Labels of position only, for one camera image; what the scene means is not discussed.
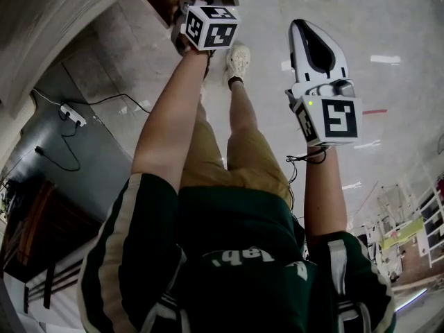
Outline person's left forearm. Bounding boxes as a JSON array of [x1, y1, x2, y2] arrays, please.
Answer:
[[130, 48, 218, 191]]

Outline person's right leg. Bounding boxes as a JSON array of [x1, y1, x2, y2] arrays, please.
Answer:
[[226, 78, 268, 171]]

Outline grey wooden desk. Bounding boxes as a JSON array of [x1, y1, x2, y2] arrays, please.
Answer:
[[0, 0, 195, 118]]

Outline person's right white shoe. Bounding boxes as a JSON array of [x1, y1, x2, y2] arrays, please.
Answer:
[[223, 42, 252, 91]]

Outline person's right forearm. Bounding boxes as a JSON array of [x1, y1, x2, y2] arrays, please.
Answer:
[[304, 145, 349, 248]]

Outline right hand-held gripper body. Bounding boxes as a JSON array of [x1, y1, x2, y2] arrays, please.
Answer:
[[284, 78, 364, 148]]

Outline white black shoulder strap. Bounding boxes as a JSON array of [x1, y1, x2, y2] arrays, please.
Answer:
[[139, 248, 192, 333], [327, 239, 373, 333]]

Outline dark brown wooden cabinet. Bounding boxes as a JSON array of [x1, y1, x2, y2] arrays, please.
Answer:
[[0, 180, 102, 312]]

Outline black cable with adapter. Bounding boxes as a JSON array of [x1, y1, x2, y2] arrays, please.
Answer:
[[0, 115, 83, 187]]

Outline white shelf unit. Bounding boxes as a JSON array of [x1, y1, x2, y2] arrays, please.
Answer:
[[417, 174, 444, 269]]

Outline khaki shorts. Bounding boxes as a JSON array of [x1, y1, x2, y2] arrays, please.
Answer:
[[180, 96, 293, 208]]

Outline green table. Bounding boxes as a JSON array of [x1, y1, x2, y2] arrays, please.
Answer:
[[379, 216, 426, 253]]

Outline white cable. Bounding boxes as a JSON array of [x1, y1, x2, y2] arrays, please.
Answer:
[[32, 88, 65, 108]]

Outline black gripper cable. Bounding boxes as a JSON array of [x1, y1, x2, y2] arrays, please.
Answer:
[[285, 146, 327, 219]]

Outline white power strip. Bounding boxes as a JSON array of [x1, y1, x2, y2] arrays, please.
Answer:
[[59, 103, 87, 128]]

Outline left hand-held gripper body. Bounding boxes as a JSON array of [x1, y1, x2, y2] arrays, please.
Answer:
[[171, 0, 242, 58]]

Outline green printed shirt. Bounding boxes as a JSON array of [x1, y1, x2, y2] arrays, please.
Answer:
[[76, 172, 397, 333]]

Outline thin black cable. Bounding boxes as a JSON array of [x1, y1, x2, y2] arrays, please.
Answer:
[[67, 93, 152, 116]]

